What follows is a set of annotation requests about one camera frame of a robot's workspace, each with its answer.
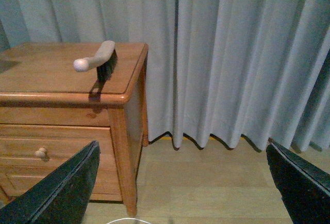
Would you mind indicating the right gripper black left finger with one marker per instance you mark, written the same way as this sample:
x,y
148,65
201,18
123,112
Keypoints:
x,y
62,196

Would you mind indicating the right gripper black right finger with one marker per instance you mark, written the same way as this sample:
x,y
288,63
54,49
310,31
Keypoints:
x,y
304,187

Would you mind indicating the light green curtain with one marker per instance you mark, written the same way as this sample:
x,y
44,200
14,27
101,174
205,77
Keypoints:
x,y
229,68

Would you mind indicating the beige hand brush black bristles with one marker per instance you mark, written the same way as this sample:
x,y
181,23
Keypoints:
x,y
104,61

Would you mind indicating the wooden nightstand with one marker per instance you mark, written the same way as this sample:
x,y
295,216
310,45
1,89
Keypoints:
x,y
45,103

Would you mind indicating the round wooden drawer knob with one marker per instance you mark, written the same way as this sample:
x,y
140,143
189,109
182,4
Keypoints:
x,y
41,153

